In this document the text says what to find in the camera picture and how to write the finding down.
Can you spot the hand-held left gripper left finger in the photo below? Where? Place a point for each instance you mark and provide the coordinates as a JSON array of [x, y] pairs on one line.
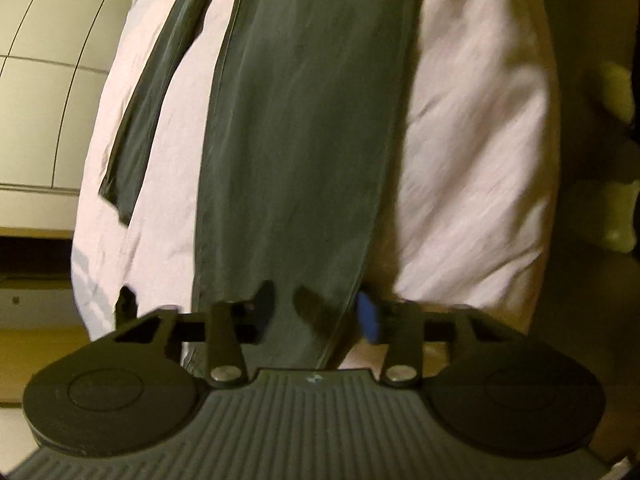
[[265, 305]]

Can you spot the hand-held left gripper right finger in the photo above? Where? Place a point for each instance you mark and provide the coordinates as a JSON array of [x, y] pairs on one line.
[[369, 320]]

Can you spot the grey jeans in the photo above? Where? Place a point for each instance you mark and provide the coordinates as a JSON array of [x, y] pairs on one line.
[[300, 135]]

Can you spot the pink and grey striped blanket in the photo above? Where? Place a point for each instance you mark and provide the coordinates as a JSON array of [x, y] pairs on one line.
[[475, 160]]

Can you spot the white panelled headboard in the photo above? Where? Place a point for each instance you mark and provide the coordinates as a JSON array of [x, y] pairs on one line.
[[40, 110]]

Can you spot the pale yellow soft object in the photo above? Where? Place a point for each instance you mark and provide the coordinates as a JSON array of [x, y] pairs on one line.
[[620, 90]]

